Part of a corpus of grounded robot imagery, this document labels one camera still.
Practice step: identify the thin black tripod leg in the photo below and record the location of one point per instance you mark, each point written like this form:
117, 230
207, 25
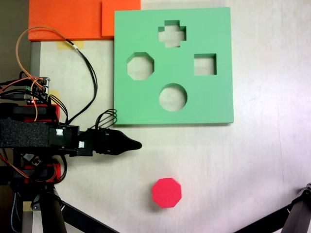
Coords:
264, 219
87, 219

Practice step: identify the small yellow tape piece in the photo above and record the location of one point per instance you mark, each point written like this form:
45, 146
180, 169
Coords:
55, 93
27, 206

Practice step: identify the large orange foam block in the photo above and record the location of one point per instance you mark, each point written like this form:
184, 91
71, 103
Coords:
63, 19

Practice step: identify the notched black tripod leg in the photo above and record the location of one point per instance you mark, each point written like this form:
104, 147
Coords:
300, 211

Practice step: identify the red octagonal pillar block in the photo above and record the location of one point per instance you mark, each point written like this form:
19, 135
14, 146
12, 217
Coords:
167, 193

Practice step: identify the long yellow tape strip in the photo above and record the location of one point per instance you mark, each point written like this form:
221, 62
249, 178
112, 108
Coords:
63, 45

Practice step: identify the small grey adapter board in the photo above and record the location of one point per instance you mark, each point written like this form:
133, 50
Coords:
31, 159

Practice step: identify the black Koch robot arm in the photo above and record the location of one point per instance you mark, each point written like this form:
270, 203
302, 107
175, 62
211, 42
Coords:
26, 133

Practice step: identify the green shape sorting board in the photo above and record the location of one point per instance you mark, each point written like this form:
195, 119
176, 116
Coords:
213, 102

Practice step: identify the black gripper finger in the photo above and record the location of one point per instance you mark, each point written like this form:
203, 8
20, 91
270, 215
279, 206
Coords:
126, 145

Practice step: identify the thick black tripod leg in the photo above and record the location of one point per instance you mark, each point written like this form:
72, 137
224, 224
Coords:
51, 213

